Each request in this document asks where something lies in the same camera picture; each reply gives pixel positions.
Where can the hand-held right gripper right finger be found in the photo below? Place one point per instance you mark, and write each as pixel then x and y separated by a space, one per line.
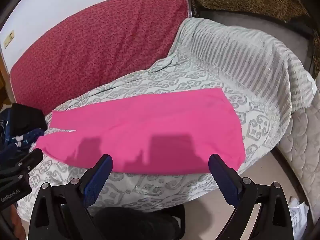
pixel 223 178

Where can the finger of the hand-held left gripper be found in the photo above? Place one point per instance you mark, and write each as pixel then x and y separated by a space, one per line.
pixel 30 160

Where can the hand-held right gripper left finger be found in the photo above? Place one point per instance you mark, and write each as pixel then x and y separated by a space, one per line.
pixel 97 178

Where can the pink pants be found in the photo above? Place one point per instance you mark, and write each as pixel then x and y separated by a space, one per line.
pixel 150 130

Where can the pile of dark clothes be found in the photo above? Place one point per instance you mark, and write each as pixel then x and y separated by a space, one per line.
pixel 15 140

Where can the black cloth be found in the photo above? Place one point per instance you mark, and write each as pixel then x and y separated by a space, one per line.
pixel 27 117

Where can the quilted beige mattress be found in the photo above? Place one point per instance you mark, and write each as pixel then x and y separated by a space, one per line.
pixel 302 135

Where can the white grey patterned bedspread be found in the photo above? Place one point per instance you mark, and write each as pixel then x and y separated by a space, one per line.
pixel 225 62

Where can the white wall switch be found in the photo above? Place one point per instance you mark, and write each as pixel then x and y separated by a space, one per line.
pixel 8 38

